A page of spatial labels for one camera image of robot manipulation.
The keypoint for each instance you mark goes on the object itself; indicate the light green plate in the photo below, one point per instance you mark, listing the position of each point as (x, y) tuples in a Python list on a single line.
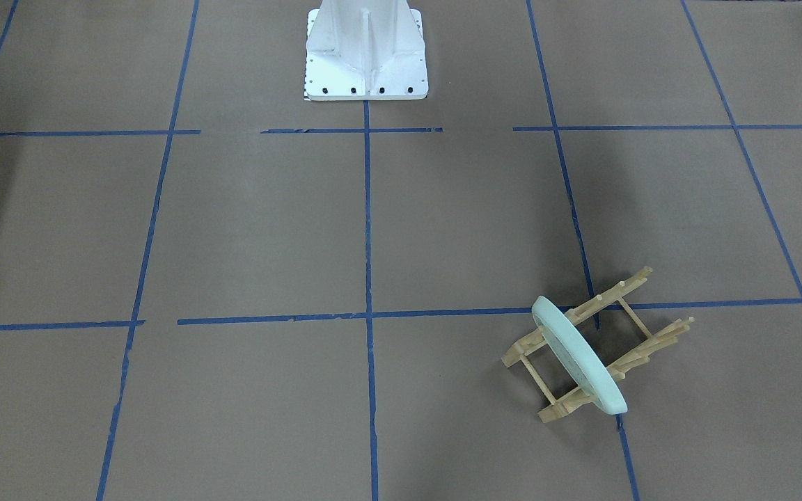
[(595, 384)]

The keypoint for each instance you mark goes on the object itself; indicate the wooden dish rack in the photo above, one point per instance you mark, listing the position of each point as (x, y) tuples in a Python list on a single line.
[(622, 356)]

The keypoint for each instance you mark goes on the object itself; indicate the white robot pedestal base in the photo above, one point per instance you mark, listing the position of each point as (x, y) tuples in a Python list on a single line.
[(365, 50)]

